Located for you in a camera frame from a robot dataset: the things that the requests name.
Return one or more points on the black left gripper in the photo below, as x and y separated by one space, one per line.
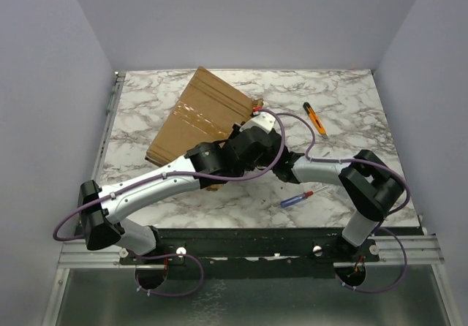
236 133

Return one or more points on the brown cardboard express box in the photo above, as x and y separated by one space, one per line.
205 112

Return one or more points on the orange black utility knife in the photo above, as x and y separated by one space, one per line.
315 120

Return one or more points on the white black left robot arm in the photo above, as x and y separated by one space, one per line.
104 210

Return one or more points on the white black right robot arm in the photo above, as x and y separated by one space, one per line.
371 185

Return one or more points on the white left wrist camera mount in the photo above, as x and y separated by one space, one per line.
262 120

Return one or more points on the blue red handled screwdriver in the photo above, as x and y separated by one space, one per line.
299 198

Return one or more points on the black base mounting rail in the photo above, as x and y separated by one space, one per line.
253 253

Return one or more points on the aluminium side rail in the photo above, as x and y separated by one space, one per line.
110 114

